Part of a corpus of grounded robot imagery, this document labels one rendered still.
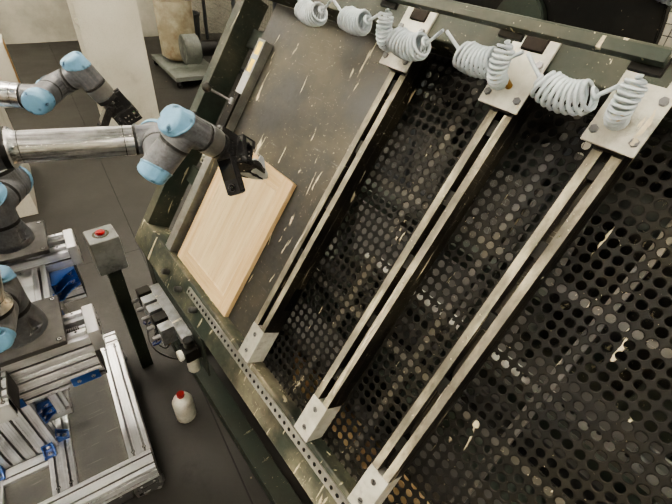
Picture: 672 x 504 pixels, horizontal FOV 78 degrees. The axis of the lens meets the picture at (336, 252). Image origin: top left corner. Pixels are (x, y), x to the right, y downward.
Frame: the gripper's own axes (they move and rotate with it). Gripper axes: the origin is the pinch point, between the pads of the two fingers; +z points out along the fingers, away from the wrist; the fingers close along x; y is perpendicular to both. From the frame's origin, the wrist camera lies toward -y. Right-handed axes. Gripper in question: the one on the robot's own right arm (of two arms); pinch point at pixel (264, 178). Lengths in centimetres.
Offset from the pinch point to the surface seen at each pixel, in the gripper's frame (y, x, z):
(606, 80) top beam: -3, -86, -5
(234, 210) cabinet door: 3.5, 32.6, 23.6
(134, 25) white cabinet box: 290, 273, 135
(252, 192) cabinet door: 7.9, 22.2, 21.6
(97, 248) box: -3, 99, 12
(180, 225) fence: 4, 66, 27
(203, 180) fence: 21, 50, 24
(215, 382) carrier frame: -64, 89, 74
